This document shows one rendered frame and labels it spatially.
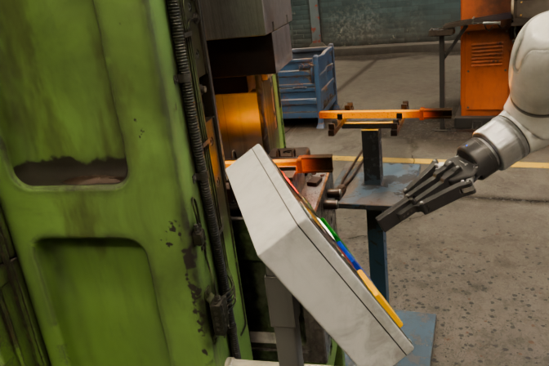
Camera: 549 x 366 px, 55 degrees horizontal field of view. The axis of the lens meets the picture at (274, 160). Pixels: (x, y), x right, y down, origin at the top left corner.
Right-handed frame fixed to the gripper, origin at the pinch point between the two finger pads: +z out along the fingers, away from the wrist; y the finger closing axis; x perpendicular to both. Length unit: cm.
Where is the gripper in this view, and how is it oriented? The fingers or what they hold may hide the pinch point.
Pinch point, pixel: (395, 214)
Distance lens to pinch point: 100.5
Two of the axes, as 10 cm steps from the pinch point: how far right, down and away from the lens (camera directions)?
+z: -8.3, 5.6, -0.2
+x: -5.1, -7.7, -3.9
